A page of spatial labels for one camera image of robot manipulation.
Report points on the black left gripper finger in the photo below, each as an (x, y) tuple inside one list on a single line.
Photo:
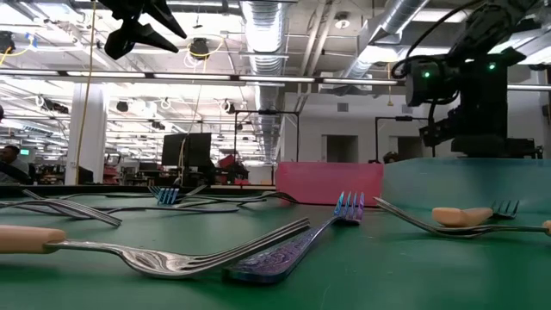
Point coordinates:
[(146, 8), (129, 39)]

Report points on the iridescent rainbow fork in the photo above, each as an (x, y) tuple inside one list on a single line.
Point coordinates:
[(165, 196), (172, 210), (275, 262)]

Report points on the black metal fork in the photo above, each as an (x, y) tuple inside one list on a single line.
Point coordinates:
[(224, 200), (280, 196)]

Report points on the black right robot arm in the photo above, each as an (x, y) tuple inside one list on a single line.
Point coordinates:
[(486, 26)]

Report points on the black monitor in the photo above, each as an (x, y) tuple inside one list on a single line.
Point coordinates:
[(196, 148), (521, 148)]

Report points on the teal plastic bin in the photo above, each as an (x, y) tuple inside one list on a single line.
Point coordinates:
[(473, 181)]

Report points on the black ceiling device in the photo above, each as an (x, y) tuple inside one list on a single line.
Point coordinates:
[(199, 47), (6, 43)]

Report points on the long ceiling light strip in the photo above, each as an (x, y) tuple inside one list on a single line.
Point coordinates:
[(193, 76)]

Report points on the white column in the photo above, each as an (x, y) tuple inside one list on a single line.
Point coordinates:
[(92, 138)]

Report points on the pink plastic bin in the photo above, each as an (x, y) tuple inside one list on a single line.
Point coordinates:
[(327, 183)]

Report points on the person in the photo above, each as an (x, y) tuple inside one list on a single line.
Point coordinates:
[(13, 161)]

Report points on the green table mat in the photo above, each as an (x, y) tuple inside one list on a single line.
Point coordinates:
[(387, 275)]

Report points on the round ceiling sensor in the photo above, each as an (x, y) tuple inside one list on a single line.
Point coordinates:
[(342, 21)]

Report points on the black frame stand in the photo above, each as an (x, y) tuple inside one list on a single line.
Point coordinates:
[(404, 118), (267, 112)]

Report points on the ribbed silver ventilation duct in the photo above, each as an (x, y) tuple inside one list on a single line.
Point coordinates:
[(262, 26)]

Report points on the smooth silver ventilation duct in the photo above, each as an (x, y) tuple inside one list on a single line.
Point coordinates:
[(400, 17)]

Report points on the black table frame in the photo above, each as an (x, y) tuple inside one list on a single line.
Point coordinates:
[(107, 188)]

